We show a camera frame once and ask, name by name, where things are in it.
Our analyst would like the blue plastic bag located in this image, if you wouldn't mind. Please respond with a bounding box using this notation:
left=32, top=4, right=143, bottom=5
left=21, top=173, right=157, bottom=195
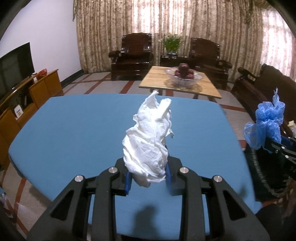
left=243, top=89, right=285, bottom=150

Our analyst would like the white tissue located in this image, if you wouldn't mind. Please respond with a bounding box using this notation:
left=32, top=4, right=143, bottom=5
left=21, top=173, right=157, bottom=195
left=122, top=90, right=174, bottom=188

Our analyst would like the black trash bin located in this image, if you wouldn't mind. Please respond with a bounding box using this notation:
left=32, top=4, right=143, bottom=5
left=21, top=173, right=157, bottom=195
left=244, top=145, right=292, bottom=202

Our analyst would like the dark wooden sofa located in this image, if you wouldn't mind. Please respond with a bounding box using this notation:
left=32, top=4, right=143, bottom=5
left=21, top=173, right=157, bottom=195
left=231, top=64, right=295, bottom=137

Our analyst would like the blue table cloth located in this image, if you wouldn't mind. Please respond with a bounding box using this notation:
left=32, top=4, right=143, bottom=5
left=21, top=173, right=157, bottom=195
left=9, top=94, right=261, bottom=240

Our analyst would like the glass fruit bowl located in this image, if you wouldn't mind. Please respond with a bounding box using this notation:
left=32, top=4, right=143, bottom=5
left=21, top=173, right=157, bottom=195
left=165, top=67, right=203, bottom=89

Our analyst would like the wooden coffee table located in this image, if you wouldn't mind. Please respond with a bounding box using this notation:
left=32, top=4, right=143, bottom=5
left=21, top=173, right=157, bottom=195
left=139, top=66, right=222, bottom=99

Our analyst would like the red fruit in bowl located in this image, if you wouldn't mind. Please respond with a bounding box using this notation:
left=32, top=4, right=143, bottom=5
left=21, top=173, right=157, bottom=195
left=175, top=63, right=194, bottom=79

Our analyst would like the beige patterned curtain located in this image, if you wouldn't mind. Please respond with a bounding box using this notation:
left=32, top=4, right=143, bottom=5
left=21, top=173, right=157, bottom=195
left=73, top=1, right=295, bottom=81

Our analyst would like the right dark wooden armchair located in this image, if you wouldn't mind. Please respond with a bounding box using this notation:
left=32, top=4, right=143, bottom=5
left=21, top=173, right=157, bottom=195
left=189, top=38, right=232, bottom=90

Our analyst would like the dark wooden armchair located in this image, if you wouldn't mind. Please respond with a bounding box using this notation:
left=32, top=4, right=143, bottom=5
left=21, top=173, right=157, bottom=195
left=108, top=33, right=154, bottom=80
left=189, top=38, right=232, bottom=90

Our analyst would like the dark side table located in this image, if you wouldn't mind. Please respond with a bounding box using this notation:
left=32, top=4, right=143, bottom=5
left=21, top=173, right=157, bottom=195
left=159, top=55, right=190, bottom=67

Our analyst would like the left dark wooden armchair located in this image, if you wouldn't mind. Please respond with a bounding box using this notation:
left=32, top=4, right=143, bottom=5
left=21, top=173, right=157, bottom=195
left=108, top=33, right=154, bottom=80

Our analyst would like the white box in cabinet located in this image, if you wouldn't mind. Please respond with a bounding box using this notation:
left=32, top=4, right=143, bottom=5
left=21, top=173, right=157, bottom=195
left=14, top=104, right=23, bottom=118

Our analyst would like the wooden tv cabinet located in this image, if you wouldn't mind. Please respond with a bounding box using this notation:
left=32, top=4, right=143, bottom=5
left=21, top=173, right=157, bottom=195
left=0, top=70, right=63, bottom=166

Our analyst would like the red object on cabinet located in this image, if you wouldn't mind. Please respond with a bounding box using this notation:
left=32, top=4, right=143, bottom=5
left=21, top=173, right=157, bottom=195
left=36, top=68, right=48, bottom=80

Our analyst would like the green potted plant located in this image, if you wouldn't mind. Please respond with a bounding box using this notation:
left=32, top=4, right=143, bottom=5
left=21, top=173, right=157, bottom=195
left=163, top=34, right=183, bottom=56

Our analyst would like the black flat television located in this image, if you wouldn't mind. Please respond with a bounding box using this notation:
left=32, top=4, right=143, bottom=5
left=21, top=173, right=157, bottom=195
left=0, top=42, right=35, bottom=98

